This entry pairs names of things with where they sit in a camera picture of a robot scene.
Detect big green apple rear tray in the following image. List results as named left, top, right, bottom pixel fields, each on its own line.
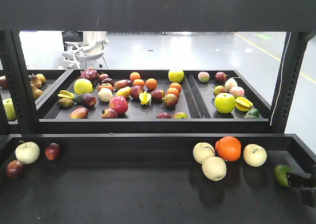
left=214, top=93, right=236, bottom=114

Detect black rear fruit tray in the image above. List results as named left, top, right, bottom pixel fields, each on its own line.
left=37, top=70, right=272, bottom=134

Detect pale pear left of orange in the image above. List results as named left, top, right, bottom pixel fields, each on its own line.
left=193, top=142, right=215, bottom=164

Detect pale pear right of orange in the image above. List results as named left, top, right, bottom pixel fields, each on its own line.
left=243, top=144, right=267, bottom=167

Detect black wooden fruit stand right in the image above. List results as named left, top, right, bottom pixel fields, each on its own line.
left=0, top=0, right=316, bottom=224

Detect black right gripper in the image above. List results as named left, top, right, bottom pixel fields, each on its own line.
left=286, top=165, right=316, bottom=208

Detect small red apple left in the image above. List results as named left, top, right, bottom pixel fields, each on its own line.
left=6, top=160, right=25, bottom=179

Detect green lime back right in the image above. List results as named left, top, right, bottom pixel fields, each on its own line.
left=274, top=164, right=292, bottom=187

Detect white office chair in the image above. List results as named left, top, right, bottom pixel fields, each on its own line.
left=62, top=31, right=110, bottom=69

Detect pale pear front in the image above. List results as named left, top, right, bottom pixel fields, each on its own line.
left=202, top=156, right=227, bottom=181

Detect small red apple right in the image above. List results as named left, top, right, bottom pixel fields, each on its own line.
left=45, top=143, right=61, bottom=161

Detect large orange back right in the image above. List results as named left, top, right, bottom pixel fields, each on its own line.
left=215, top=136, right=241, bottom=162

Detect pale apple back left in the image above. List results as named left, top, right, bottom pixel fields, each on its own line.
left=15, top=141, right=40, bottom=164

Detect small red apple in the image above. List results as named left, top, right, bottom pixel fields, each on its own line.
left=45, top=143, right=61, bottom=161
left=6, top=160, right=25, bottom=179

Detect pale pear of orange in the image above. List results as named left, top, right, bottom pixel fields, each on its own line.
left=243, top=144, right=267, bottom=167
left=193, top=142, right=215, bottom=164

